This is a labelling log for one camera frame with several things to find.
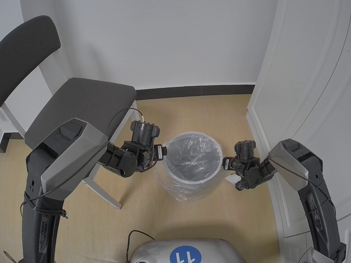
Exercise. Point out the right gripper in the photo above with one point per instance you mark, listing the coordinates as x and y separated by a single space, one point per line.
227 164

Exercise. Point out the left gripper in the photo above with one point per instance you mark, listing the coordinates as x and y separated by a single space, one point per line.
161 152

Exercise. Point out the black plastic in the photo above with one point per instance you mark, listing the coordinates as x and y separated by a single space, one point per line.
240 185

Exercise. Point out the clear plastic bag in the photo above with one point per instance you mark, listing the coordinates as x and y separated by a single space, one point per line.
175 193

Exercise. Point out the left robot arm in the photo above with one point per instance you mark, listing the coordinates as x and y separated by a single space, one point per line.
74 152

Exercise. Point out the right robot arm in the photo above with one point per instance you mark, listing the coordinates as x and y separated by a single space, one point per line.
293 160

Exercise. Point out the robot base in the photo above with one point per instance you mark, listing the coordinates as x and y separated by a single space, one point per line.
153 252

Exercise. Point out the grey trash bin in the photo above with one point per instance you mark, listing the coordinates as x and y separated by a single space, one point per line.
192 178

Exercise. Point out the crumpled white paper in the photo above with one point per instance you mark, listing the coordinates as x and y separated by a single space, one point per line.
231 179

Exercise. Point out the dark grey white-legged chair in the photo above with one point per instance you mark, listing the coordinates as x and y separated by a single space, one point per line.
82 100

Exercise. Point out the white wardrobe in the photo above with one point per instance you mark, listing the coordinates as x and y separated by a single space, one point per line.
301 92

